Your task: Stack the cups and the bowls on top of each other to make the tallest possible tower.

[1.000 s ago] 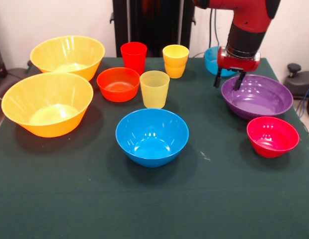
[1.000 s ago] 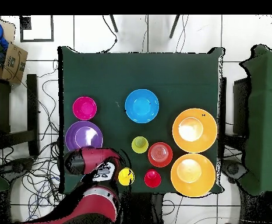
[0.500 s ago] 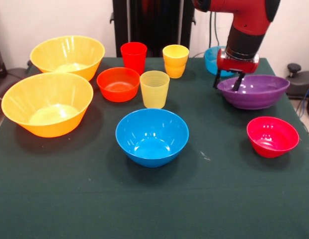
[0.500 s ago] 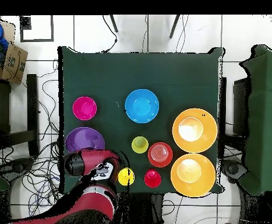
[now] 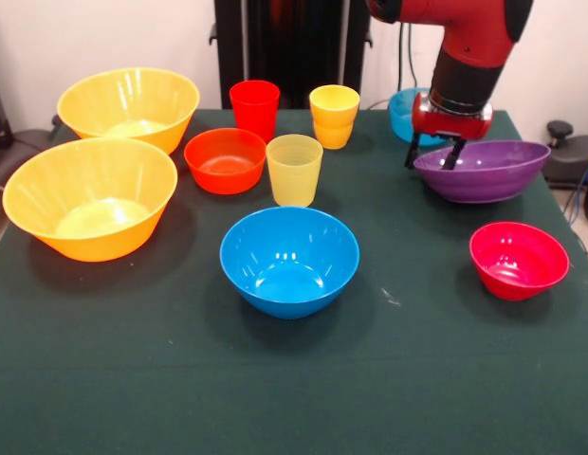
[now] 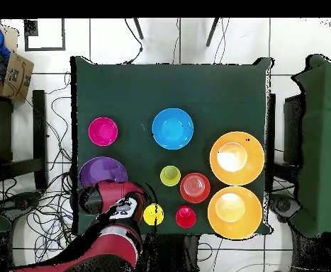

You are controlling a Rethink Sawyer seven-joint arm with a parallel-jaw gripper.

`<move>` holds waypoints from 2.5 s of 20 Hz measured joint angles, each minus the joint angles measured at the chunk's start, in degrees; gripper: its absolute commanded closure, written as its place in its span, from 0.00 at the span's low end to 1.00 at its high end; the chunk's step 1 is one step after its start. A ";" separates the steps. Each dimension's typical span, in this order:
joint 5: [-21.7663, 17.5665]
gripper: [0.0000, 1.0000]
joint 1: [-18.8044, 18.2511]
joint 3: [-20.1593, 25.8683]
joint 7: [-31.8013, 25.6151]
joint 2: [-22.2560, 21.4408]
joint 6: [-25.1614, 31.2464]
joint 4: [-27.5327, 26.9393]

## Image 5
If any small pink bowl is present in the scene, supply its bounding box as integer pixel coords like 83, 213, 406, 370
469, 221, 571, 302

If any yellow stepped cup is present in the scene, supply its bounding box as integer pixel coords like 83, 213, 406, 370
308, 84, 361, 151

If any large orange bowl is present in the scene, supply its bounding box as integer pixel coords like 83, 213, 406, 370
56, 66, 201, 155
2, 137, 179, 263

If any black tripod base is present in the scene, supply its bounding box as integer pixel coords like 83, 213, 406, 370
0, 116, 63, 186
542, 120, 588, 191

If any dark green table cloth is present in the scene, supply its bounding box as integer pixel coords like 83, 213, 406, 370
0, 108, 588, 455

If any red cup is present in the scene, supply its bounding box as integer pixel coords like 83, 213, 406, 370
229, 80, 281, 144

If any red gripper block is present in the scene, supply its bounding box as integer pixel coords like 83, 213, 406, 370
403, 92, 494, 171

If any purple bowl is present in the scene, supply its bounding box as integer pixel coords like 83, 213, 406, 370
412, 139, 552, 205

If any black wall cable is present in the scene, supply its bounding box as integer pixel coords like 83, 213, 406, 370
396, 21, 419, 90

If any pale yellow translucent cup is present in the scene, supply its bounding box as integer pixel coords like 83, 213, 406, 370
265, 134, 324, 208

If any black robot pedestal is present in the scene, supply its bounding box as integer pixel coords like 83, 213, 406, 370
209, 0, 374, 111

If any small red-orange bowl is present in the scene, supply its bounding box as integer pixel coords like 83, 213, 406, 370
183, 127, 267, 195

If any small light blue bowl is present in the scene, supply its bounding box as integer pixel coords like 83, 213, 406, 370
387, 87, 452, 147

